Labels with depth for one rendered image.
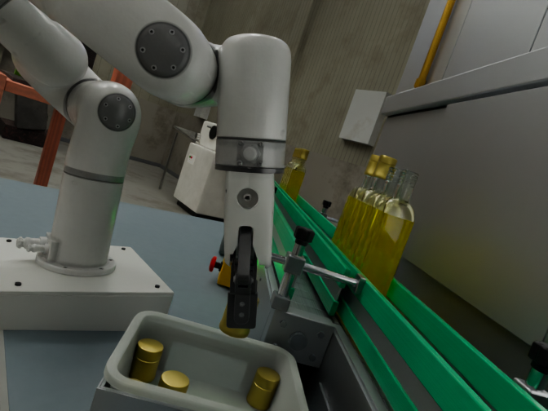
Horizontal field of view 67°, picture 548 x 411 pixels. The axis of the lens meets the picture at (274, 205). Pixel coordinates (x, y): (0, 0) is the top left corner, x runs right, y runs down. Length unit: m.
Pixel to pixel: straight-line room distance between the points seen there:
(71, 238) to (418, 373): 0.54
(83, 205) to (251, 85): 0.40
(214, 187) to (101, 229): 4.63
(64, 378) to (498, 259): 0.60
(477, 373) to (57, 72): 0.66
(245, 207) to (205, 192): 4.90
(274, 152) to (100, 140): 0.36
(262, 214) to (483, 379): 0.28
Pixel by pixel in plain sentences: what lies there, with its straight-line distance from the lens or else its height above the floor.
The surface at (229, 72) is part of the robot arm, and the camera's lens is 0.43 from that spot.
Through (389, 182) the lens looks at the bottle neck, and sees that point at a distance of 0.76.
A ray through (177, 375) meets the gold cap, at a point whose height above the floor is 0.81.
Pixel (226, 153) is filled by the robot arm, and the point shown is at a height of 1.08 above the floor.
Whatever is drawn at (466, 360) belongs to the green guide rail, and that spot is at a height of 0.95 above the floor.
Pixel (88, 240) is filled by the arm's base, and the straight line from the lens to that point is 0.74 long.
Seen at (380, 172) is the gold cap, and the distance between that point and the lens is 0.82.
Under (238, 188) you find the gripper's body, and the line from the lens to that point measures 0.41.
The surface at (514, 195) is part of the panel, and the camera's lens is 0.70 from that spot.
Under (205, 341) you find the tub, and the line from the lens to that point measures 0.61.
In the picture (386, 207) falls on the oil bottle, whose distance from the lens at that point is 0.69.
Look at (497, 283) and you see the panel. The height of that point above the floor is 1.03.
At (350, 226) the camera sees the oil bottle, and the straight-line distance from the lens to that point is 0.82.
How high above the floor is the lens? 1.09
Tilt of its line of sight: 7 degrees down
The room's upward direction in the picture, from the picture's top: 19 degrees clockwise
